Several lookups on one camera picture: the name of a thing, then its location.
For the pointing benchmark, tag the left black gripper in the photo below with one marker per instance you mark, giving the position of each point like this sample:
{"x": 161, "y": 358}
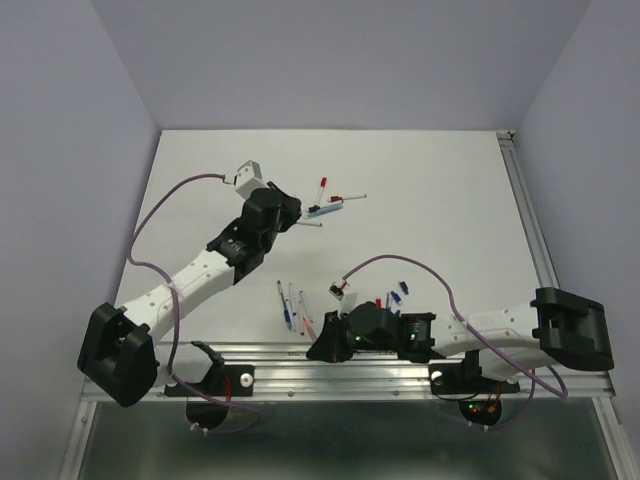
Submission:
{"x": 291, "y": 209}

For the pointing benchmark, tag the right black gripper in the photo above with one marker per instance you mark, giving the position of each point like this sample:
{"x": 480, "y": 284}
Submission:
{"x": 329, "y": 345}

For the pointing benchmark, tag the thin pen black cap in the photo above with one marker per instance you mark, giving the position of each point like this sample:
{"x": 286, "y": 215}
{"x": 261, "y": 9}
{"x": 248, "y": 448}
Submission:
{"x": 310, "y": 224}

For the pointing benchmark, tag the white marker blue cap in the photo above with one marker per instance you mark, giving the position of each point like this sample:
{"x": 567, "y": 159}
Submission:
{"x": 293, "y": 305}

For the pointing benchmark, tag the blue ballpoint pen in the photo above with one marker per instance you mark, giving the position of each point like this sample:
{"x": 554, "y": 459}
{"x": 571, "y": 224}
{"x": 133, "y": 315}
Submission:
{"x": 286, "y": 313}

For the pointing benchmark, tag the translucent red pen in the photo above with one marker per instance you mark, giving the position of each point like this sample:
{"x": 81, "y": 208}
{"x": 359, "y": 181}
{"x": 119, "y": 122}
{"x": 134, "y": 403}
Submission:
{"x": 307, "y": 326}

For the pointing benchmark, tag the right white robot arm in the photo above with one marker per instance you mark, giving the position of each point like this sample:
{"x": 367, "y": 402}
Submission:
{"x": 555, "y": 328}

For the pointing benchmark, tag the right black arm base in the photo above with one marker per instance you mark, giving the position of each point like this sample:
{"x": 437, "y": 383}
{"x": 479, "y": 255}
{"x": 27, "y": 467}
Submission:
{"x": 479, "y": 399}

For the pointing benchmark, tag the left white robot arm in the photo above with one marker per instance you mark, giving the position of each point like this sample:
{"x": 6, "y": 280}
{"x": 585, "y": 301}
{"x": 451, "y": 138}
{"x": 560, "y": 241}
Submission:
{"x": 118, "y": 351}

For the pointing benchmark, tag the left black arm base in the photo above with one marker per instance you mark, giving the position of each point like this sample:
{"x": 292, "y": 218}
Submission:
{"x": 209, "y": 384}

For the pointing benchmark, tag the light blue pen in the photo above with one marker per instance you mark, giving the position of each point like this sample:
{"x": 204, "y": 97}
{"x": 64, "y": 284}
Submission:
{"x": 317, "y": 211}

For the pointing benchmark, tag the thin white red pen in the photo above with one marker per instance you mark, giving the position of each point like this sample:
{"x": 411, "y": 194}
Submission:
{"x": 342, "y": 199}

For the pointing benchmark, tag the uncapped white blue marker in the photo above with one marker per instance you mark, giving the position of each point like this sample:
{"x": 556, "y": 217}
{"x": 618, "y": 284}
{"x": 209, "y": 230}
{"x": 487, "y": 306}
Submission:
{"x": 305, "y": 305}

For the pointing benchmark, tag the white marker red cap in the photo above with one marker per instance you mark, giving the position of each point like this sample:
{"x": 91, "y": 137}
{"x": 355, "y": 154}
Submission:
{"x": 320, "y": 192}

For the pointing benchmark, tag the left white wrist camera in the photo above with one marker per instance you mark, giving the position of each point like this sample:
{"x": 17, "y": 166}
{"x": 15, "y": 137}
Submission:
{"x": 248, "y": 178}

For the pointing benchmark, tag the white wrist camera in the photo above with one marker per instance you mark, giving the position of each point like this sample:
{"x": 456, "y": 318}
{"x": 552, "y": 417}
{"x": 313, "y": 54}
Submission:
{"x": 248, "y": 178}
{"x": 346, "y": 296}

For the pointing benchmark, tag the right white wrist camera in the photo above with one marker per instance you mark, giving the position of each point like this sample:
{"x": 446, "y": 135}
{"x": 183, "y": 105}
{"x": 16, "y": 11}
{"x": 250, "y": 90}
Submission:
{"x": 346, "y": 296}

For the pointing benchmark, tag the aluminium front rail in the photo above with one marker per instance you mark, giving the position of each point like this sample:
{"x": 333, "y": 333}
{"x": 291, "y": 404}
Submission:
{"x": 371, "y": 418}

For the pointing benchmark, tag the aluminium rail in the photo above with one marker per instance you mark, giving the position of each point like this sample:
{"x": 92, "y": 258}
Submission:
{"x": 371, "y": 418}
{"x": 537, "y": 246}

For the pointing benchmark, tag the aluminium right side rail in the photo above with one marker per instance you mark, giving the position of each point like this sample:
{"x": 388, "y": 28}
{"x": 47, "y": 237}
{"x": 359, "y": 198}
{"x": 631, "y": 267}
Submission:
{"x": 537, "y": 246}

